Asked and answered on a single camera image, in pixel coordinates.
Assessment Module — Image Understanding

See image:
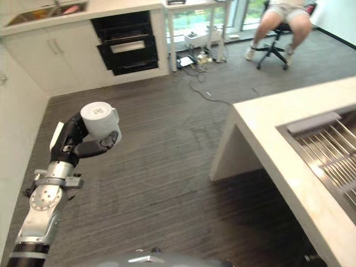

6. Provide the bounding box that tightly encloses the black built-in dishwasher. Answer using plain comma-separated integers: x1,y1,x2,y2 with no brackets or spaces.
90,10,160,76

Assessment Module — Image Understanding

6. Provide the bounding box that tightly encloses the white kitchen cabinet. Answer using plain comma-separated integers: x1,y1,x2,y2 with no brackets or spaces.
0,19,112,92

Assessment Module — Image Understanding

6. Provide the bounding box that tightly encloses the white ceramic mug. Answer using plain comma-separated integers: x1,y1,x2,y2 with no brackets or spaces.
80,101,123,145

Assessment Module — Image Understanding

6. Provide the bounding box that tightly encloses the white island counter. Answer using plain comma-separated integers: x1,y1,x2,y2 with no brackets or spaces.
209,76,356,267

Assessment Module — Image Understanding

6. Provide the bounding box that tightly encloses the black office chair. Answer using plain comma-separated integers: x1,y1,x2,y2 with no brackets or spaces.
249,22,293,71

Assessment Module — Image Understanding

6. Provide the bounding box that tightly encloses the steel island sink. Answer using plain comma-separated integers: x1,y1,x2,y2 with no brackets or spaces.
275,104,356,223

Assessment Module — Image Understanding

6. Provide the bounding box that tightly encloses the white box under table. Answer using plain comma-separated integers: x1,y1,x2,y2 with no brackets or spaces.
184,31,210,48

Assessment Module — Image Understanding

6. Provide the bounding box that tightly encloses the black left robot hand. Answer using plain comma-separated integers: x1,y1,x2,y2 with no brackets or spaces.
49,112,120,168

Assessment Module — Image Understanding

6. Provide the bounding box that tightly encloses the steel counter sink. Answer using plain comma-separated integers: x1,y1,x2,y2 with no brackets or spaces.
6,1,90,27

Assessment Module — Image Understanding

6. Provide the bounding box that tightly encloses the white side table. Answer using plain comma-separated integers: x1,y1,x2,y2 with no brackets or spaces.
162,0,231,73

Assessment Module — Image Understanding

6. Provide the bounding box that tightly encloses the grey floor cable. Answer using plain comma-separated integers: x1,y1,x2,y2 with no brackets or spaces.
183,65,233,105

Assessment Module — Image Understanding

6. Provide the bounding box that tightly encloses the person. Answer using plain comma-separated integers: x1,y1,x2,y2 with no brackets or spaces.
245,0,313,63

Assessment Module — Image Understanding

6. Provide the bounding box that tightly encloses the steel sink drying rack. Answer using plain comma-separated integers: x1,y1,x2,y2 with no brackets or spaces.
294,117,356,206

